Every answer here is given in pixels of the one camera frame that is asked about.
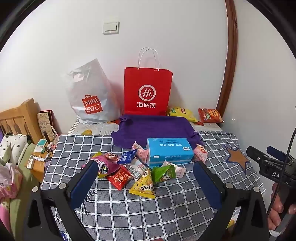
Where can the wooden headboard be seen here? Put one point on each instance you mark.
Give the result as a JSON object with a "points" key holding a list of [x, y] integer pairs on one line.
{"points": [[20, 118]]}

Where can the brown wooden door frame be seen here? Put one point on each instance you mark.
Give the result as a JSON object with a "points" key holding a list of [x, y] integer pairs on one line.
{"points": [[231, 58]]}

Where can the red snack packet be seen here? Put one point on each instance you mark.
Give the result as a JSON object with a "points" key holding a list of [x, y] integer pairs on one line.
{"points": [[119, 178]]}

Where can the orange snack bag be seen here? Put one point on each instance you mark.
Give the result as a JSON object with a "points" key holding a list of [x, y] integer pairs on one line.
{"points": [[210, 115]]}

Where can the red paper bag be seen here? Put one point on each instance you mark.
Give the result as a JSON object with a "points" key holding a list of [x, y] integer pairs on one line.
{"points": [[148, 88]]}

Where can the patterned book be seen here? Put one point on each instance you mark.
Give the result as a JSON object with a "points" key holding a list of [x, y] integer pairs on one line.
{"points": [[46, 122]]}

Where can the green blanket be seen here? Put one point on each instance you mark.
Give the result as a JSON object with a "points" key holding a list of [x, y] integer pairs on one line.
{"points": [[17, 208]]}

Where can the white remote control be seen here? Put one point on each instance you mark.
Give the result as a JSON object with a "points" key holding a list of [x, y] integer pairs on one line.
{"points": [[30, 161]]}

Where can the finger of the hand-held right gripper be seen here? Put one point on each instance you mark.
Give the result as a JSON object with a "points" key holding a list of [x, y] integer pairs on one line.
{"points": [[254, 154], [276, 151]]}

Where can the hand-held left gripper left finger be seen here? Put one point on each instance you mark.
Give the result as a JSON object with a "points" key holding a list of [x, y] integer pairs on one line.
{"points": [[85, 183]]}

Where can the large yellow snack bag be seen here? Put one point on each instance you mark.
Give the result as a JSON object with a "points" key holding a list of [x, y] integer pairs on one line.
{"points": [[182, 113]]}

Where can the small blue snack packet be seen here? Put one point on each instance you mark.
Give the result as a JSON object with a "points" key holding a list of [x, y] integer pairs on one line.
{"points": [[127, 157]]}

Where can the white floral pillow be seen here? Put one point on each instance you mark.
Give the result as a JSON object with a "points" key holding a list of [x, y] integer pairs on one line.
{"points": [[12, 146]]}

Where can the pink purple snack packet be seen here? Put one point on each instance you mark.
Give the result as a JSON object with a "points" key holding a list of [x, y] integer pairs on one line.
{"points": [[108, 160]]}

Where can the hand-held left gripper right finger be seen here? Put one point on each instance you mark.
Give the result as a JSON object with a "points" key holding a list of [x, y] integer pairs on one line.
{"points": [[208, 183]]}

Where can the pink candy packet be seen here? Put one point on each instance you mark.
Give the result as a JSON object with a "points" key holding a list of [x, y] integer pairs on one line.
{"points": [[141, 151], [200, 153]]}

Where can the blue tissue box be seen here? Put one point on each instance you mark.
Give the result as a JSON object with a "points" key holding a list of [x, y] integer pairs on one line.
{"points": [[168, 150]]}

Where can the yellow triangular snack packet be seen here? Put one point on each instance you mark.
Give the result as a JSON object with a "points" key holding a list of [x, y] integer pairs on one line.
{"points": [[144, 185]]}

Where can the white wall switch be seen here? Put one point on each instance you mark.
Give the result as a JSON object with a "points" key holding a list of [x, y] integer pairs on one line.
{"points": [[111, 27]]}

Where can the green triangular snack packet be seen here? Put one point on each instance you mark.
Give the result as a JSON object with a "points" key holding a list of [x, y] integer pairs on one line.
{"points": [[163, 176]]}

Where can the wooden bedside table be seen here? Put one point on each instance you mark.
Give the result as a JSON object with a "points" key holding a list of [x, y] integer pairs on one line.
{"points": [[38, 169]]}

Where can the white bear print packet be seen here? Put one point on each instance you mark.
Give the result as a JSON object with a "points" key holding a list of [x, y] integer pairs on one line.
{"points": [[137, 169]]}

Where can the person's right hand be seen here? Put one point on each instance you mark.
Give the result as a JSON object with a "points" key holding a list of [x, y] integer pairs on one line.
{"points": [[276, 206]]}

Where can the white plastic bag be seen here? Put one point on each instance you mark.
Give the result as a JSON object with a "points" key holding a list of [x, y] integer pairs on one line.
{"points": [[92, 97]]}

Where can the grey checked tablecloth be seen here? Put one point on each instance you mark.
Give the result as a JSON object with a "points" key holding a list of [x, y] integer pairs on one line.
{"points": [[138, 215]]}

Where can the pink plastic bag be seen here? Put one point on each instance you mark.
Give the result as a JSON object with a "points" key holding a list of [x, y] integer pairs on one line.
{"points": [[8, 180]]}

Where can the purple cloth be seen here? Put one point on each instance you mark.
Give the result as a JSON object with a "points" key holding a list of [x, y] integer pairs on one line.
{"points": [[157, 127]]}

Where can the teal white box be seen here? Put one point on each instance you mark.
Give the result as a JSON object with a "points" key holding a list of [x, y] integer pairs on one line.
{"points": [[39, 145]]}

